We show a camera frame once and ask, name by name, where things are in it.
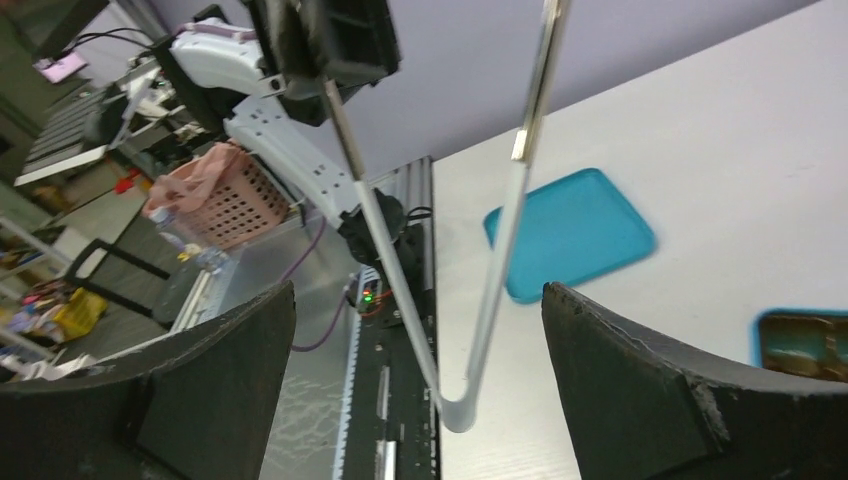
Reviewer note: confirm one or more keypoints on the teal chocolate tin box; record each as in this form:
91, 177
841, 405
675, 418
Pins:
803, 342

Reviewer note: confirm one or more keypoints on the pink basket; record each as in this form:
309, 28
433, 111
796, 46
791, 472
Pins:
222, 196

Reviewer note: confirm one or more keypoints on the metal tongs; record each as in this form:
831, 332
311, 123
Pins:
459, 415

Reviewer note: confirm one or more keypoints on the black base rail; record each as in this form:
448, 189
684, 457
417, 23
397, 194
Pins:
389, 424

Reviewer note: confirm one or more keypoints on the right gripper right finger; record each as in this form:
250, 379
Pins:
642, 405

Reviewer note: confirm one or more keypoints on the teal tin lid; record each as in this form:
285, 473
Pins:
572, 230

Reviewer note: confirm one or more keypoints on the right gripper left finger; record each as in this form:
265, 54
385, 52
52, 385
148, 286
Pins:
196, 405

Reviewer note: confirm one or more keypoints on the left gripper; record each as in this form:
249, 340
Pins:
351, 42

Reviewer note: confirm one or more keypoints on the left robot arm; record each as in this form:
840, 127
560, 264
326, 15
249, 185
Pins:
278, 87

